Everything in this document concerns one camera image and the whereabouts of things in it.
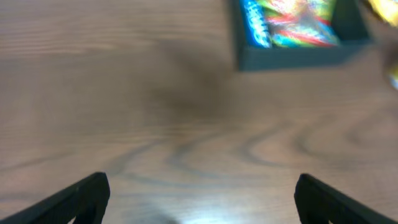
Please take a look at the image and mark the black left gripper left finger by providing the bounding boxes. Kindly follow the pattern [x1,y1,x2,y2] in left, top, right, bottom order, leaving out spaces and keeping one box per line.
[1,172,110,224]

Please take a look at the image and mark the yellow sunflower seed bag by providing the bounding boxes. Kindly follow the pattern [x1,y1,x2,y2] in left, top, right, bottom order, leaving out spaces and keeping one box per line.
[368,0,397,27]

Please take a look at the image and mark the blue Oreo cookie pack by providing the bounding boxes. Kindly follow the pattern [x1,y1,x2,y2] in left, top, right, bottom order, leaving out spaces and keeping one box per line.
[239,0,272,49]

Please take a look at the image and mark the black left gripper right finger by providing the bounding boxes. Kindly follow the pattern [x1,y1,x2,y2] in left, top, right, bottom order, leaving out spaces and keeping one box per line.
[294,174,397,224]

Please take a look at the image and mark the colourful Haribo gummy bag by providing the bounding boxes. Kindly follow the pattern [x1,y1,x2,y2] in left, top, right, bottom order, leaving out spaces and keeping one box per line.
[257,0,340,48]

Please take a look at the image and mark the black open gift box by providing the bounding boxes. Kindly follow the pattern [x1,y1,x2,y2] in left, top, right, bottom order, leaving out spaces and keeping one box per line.
[226,0,373,72]

